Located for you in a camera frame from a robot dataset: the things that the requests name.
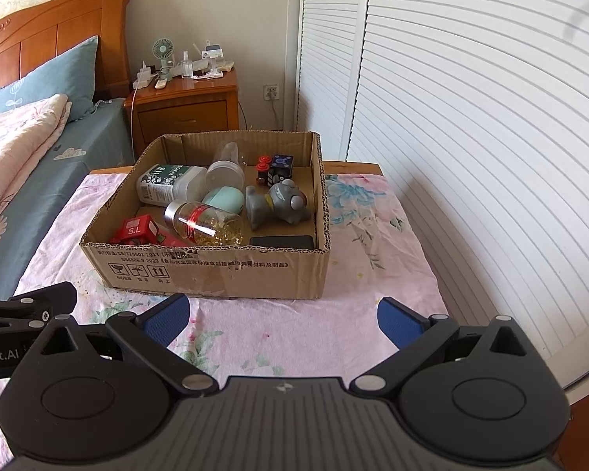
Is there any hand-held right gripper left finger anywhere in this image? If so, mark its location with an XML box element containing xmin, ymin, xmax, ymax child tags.
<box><xmin>22</xmin><ymin>292</ymin><xmax>217</xmax><ymax>398</ymax></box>

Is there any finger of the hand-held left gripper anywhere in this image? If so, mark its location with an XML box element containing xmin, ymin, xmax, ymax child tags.
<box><xmin>0</xmin><ymin>282</ymin><xmax>78</xmax><ymax>332</ymax></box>

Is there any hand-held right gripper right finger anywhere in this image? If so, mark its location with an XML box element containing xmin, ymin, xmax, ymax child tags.
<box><xmin>350</xmin><ymin>297</ymin><xmax>547</xmax><ymax>396</ymax></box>

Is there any brown cardboard box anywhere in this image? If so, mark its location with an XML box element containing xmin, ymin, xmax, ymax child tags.
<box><xmin>80</xmin><ymin>130</ymin><xmax>332</xmax><ymax>301</ymax></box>

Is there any red toy train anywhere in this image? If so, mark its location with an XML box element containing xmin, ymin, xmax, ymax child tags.
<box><xmin>110</xmin><ymin>214</ymin><xmax>160</xmax><ymax>245</ymax></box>

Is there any clear capsule bottle silver cap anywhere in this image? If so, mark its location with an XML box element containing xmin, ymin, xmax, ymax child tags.
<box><xmin>164</xmin><ymin>200</ymin><xmax>245</xmax><ymax>246</ymax></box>

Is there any mint green oval case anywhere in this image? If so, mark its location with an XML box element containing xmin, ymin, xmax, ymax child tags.
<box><xmin>202</xmin><ymin>185</ymin><xmax>246</xmax><ymax>212</ymax></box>

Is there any white bottle with green label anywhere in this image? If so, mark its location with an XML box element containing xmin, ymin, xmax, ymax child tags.
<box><xmin>136</xmin><ymin>163</ymin><xmax>208</xmax><ymax>207</ymax></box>

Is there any black phone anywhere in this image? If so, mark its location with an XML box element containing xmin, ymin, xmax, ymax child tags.
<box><xmin>249</xmin><ymin>235</ymin><xmax>316</xmax><ymax>251</ymax></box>

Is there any grey toy figure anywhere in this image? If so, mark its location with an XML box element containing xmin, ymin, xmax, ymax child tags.
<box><xmin>245</xmin><ymin>180</ymin><xmax>312</xmax><ymax>230</ymax></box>

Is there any clear plastic jar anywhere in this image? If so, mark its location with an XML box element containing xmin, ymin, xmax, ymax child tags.
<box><xmin>205</xmin><ymin>142</ymin><xmax>249</xmax><ymax>192</ymax></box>

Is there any dark cube toy car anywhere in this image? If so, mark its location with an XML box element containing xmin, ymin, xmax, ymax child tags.
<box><xmin>254</xmin><ymin>153</ymin><xmax>295</xmax><ymax>187</ymax></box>

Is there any pink floral tablecloth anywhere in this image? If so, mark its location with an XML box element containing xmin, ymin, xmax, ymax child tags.
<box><xmin>0</xmin><ymin>167</ymin><xmax>445</xmax><ymax>452</ymax></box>

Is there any blue bedsheet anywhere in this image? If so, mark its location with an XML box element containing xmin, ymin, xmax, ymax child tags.
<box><xmin>0</xmin><ymin>103</ymin><xmax>135</xmax><ymax>300</ymax></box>

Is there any pink floral quilt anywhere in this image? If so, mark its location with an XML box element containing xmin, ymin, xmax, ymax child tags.
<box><xmin>0</xmin><ymin>93</ymin><xmax>72</xmax><ymax>256</ymax></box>

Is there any wooden nightstand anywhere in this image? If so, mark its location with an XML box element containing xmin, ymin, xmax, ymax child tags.
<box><xmin>124</xmin><ymin>66</ymin><xmax>240</xmax><ymax>168</ymax></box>

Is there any white louvered closet door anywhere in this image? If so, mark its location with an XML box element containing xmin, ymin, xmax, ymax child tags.
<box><xmin>346</xmin><ymin>0</ymin><xmax>589</xmax><ymax>369</ymax></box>
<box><xmin>294</xmin><ymin>0</ymin><xmax>371</xmax><ymax>160</ymax></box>

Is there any blue pillow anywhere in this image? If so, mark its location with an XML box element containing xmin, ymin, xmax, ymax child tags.
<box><xmin>0</xmin><ymin>35</ymin><xmax>99</xmax><ymax>123</ymax></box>

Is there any white power strip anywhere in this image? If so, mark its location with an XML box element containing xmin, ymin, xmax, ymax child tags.
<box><xmin>136</xmin><ymin>61</ymin><xmax>160</xmax><ymax>86</ymax></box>

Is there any white phone stand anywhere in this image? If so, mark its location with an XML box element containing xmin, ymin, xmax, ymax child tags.
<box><xmin>194</xmin><ymin>39</ymin><xmax>227</xmax><ymax>79</ymax></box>

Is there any small green desk fan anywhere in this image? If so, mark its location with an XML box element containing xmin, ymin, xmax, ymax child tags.
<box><xmin>152</xmin><ymin>39</ymin><xmax>174</xmax><ymax>72</ymax></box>

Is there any wooden bed headboard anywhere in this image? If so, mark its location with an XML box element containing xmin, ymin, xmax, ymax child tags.
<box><xmin>0</xmin><ymin>0</ymin><xmax>131</xmax><ymax>104</ymax></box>

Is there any white power cable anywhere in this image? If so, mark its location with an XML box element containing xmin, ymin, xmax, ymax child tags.
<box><xmin>129</xmin><ymin>87</ymin><xmax>139</xmax><ymax>160</ymax></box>

